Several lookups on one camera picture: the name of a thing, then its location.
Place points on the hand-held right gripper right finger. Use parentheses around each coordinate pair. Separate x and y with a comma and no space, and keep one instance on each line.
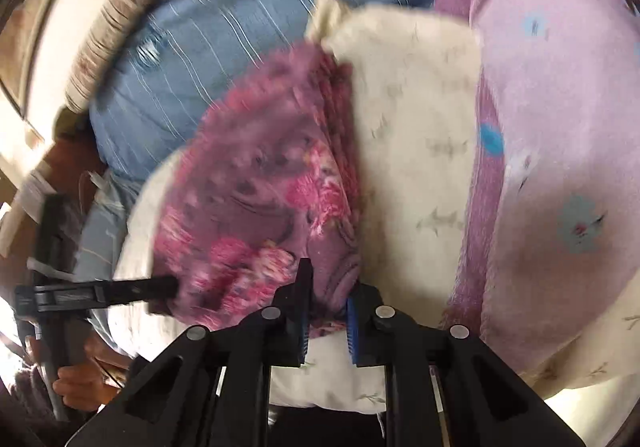
(351,332)

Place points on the person's left forearm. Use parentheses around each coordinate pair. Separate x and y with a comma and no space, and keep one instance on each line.
(30,389)

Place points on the beige striped pillow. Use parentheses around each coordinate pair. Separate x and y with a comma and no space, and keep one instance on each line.
(115,22)

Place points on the pink floral shirt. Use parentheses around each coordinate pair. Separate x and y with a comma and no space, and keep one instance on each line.
(250,177)

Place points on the blue striped blanket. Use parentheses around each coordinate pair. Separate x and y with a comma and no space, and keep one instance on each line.
(225,27)

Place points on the cream printed blanket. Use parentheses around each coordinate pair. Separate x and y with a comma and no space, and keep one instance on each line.
(415,127)

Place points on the person's left hand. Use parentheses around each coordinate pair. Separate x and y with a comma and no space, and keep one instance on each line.
(82,387)

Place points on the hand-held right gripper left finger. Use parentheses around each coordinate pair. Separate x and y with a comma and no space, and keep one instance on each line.
(303,327)

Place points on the pink fleece flowered blanket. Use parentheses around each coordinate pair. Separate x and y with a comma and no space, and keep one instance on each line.
(550,102)

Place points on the brown wooden bed frame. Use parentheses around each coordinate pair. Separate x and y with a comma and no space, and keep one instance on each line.
(67,162)

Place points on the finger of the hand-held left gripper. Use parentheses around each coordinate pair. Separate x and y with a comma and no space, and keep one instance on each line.
(140,289)

